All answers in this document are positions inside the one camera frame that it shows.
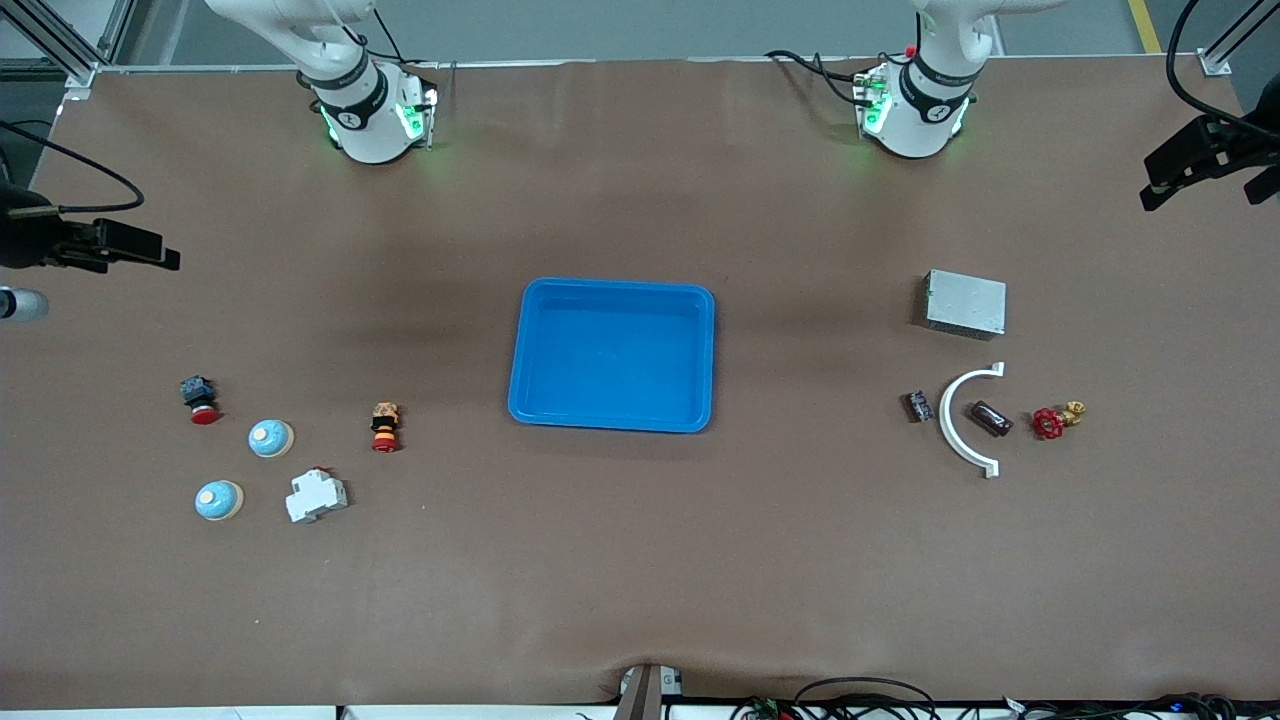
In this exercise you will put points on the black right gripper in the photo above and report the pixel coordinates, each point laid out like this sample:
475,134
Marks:
28,243

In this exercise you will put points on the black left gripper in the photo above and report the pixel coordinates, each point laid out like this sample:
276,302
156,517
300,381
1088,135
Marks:
1226,143

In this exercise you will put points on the blue dome desk bell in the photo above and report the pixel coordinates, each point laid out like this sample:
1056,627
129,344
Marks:
270,438
219,500

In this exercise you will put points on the long dark cylindrical capacitor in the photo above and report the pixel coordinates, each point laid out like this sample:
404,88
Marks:
989,419

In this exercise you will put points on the short black cylindrical capacitor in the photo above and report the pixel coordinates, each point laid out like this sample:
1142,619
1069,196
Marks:
919,406

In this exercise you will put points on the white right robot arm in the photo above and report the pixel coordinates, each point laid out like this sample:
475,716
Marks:
370,120

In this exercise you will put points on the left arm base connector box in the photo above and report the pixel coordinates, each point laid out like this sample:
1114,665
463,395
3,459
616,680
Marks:
872,100

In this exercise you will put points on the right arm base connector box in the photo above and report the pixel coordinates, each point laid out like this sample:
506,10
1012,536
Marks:
418,110

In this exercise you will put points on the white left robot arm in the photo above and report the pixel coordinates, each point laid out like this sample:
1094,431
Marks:
915,125

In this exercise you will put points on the grey metal power supply box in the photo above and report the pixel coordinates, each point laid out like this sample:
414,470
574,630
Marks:
965,303

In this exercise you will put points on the red handwheel brass valve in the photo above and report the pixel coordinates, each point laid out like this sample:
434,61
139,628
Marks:
1048,424

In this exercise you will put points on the white circuit breaker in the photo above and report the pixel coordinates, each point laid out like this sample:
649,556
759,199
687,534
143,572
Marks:
315,497

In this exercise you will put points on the orange red emergency stop button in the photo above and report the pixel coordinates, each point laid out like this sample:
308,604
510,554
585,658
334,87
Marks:
385,425

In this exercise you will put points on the blue plastic tray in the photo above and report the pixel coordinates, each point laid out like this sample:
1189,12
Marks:
620,400

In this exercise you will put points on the brown table cover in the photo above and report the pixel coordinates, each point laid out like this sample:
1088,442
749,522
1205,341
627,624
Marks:
640,560

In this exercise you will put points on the aluminium frame profile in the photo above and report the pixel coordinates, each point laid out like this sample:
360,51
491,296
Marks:
1215,62
60,45

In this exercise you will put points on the red push button switch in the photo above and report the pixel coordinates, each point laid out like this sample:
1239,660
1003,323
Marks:
200,398

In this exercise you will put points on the white curved plastic bracket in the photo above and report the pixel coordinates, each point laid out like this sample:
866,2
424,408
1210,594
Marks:
943,415

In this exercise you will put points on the metal table edge bracket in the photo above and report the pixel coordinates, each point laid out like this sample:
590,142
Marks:
645,692

